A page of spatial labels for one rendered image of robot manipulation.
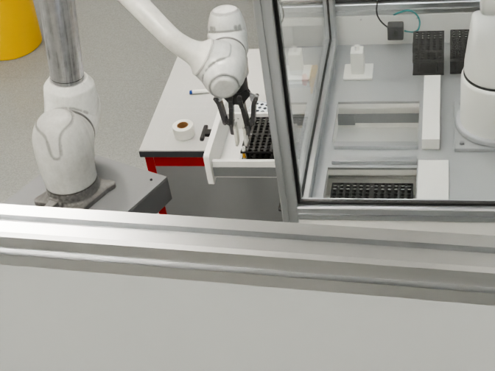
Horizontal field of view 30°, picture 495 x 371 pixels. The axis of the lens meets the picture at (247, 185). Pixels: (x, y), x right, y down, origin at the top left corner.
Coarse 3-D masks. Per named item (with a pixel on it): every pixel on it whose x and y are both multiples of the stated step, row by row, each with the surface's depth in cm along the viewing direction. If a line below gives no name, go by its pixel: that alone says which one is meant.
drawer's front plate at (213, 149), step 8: (224, 104) 289; (216, 120) 282; (216, 128) 279; (224, 128) 288; (216, 136) 278; (224, 136) 288; (208, 144) 273; (216, 144) 278; (224, 144) 288; (208, 152) 270; (216, 152) 278; (208, 160) 270; (208, 168) 272; (208, 176) 274
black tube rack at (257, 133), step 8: (256, 120) 285; (264, 120) 284; (256, 128) 281; (264, 128) 281; (248, 136) 284; (256, 136) 278; (264, 136) 279; (248, 144) 276; (256, 144) 276; (264, 144) 275; (272, 144) 274; (248, 152) 273; (256, 152) 272; (264, 152) 272; (272, 152) 271
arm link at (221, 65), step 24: (120, 0) 237; (144, 0) 235; (144, 24) 235; (168, 24) 233; (168, 48) 234; (192, 48) 232; (216, 48) 233; (240, 48) 239; (192, 72) 237; (216, 72) 230; (240, 72) 232; (216, 96) 234
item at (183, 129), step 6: (180, 120) 308; (186, 120) 307; (174, 126) 305; (180, 126) 307; (186, 126) 304; (192, 126) 304; (174, 132) 305; (180, 132) 303; (186, 132) 303; (192, 132) 305; (180, 138) 305; (186, 138) 305
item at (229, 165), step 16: (240, 112) 290; (256, 112) 289; (240, 128) 293; (240, 144) 287; (224, 160) 272; (240, 160) 271; (256, 160) 270; (272, 160) 269; (224, 176) 275; (240, 176) 274; (256, 176) 273; (272, 176) 272
